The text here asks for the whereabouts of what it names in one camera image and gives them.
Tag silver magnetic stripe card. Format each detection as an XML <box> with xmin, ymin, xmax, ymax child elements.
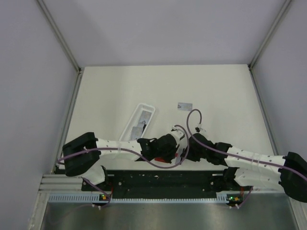
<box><xmin>175</xmin><ymin>153</ymin><xmax>183</xmax><ymax>165</ymax></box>

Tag red leather card holder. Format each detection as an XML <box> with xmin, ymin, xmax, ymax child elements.
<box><xmin>154</xmin><ymin>157</ymin><xmax>169</xmax><ymax>163</ymax></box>

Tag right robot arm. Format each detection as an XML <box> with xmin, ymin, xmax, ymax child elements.
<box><xmin>187</xmin><ymin>133</ymin><xmax>307</xmax><ymax>203</ymax></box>

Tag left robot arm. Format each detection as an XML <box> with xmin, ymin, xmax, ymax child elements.
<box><xmin>62</xmin><ymin>129</ymin><xmax>185</xmax><ymax>190</ymax></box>

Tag middle card in basket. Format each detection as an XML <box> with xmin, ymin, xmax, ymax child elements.
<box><xmin>137</xmin><ymin>121</ymin><xmax>147</xmax><ymax>129</ymax></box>

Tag silver card on table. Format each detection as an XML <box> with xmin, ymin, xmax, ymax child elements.
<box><xmin>177</xmin><ymin>103</ymin><xmax>193</xmax><ymax>111</ymax></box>

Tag white plastic basket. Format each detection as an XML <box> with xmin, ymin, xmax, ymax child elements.
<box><xmin>119</xmin><ymin>103</ymin><xmax>155</xmax><ymax>141</ymax></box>

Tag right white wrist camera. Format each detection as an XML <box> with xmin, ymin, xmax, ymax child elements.
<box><xmin>195</xmin><ymin>123</ymin><xmax>207</xmax><ymax>133</ymax></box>

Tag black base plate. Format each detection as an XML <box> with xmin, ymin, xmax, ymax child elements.
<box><xmin>81</xmin><ymin>169</ymin><xmax>254</xmax><ymax>199</ymax></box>

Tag white slotted cable duct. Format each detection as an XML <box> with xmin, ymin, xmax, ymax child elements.
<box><xmin>48</xmin><ymin>192</ymin><xmax>242</xmax><ymax>203</ymax></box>

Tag aluminium frame rail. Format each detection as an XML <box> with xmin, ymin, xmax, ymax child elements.
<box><xmin>39</xmin><ymin>174</ymin><xmax>83</xmax><ymax>193</ymax></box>

